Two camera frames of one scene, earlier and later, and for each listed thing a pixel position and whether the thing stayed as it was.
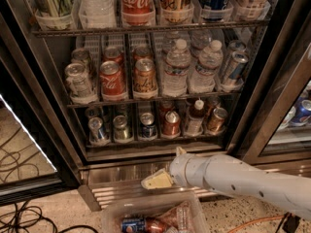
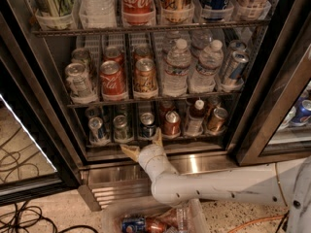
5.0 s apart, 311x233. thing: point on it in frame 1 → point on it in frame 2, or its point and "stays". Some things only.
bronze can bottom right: (216, 123) stays
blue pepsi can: (148, 127) stays
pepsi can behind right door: (301, 113) stays
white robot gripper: (185, 174) → (150, 152)
